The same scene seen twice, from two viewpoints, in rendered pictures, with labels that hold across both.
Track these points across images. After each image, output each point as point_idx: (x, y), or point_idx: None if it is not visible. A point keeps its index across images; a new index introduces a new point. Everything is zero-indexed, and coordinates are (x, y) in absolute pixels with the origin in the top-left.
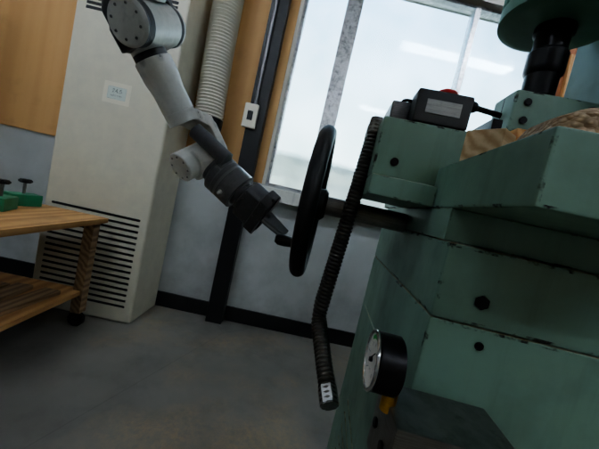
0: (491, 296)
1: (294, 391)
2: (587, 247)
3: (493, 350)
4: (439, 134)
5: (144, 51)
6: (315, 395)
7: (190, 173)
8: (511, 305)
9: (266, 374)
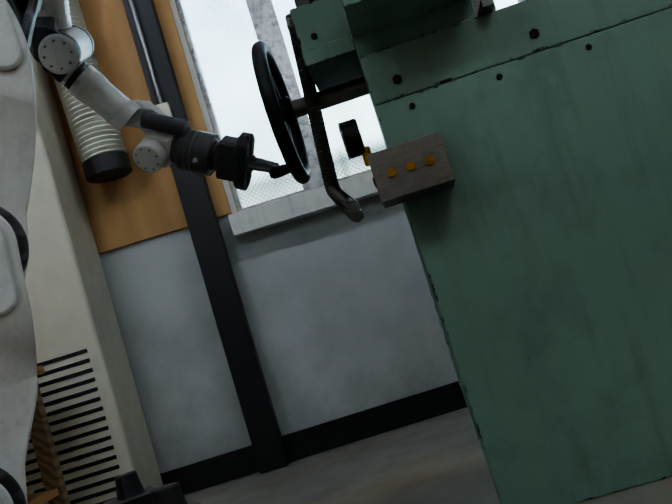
0: (400, 72)
1: (436, 445)
2: (442, 13)
3: (422, 103)
4: (333, 0)
5: (74, 72)
6: (470, 434)
7: (159, 157)
8: (414, 70)
9: (387, 455)
